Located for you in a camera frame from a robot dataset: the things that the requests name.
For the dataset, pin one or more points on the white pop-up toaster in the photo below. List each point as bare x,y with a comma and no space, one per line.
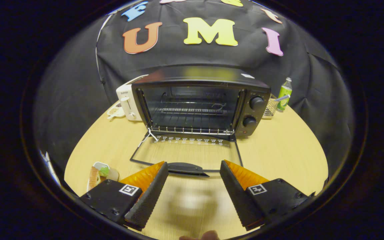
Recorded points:
127,100

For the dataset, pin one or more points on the metal oven rack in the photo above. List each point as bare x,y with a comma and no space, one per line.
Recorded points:
192,110

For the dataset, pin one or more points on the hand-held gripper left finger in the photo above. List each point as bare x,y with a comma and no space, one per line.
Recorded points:
148,200

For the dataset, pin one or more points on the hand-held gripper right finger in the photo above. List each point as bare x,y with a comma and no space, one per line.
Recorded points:
237,193

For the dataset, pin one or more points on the black toaster oven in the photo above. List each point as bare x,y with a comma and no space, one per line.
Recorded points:
205,75

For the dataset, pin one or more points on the white food plate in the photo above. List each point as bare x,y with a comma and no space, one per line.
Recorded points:
113,174

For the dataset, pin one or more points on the green plastic bottle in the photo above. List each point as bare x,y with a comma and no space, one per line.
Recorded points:
284,95

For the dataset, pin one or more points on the small white dish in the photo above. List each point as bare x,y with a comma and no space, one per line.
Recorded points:
114,111

